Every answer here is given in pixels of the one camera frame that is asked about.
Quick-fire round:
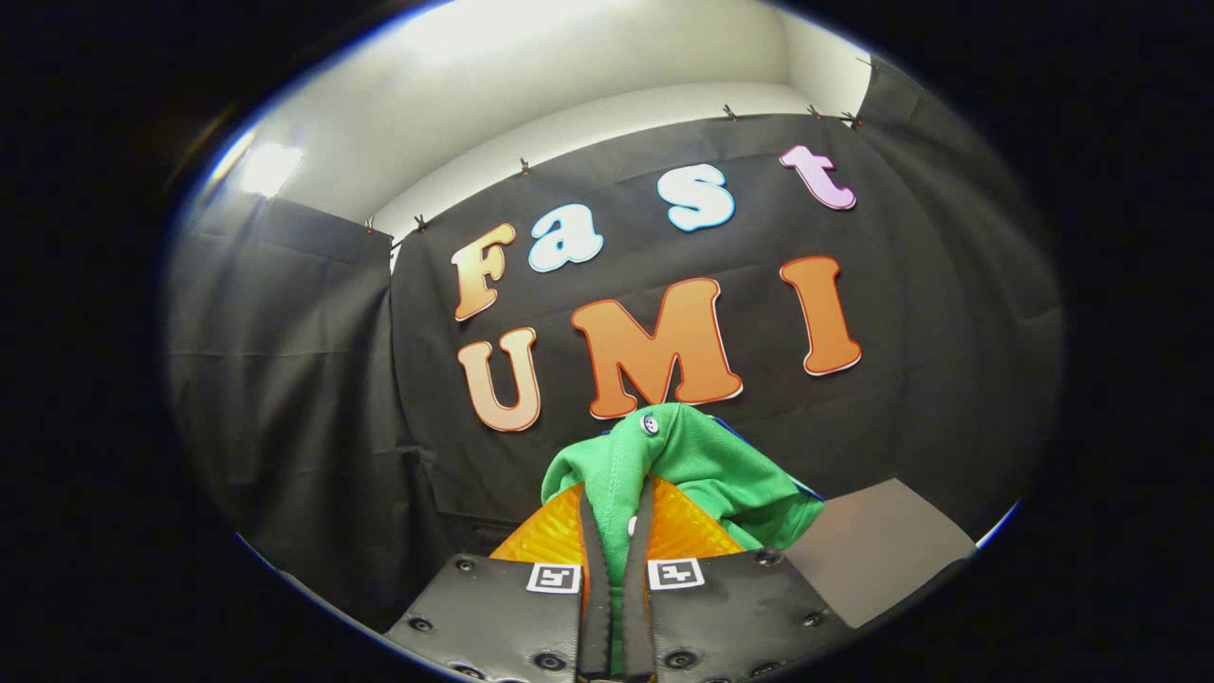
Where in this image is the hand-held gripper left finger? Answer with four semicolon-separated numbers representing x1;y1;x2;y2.
384;481;616;683

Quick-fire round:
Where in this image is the green polo shirt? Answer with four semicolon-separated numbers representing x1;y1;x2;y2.
541;403;826;674

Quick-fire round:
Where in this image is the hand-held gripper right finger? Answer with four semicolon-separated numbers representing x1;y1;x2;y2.
621;474;859;683

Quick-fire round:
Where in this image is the row of small backdrop clips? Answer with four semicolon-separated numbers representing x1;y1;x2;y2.
363;57;878;234

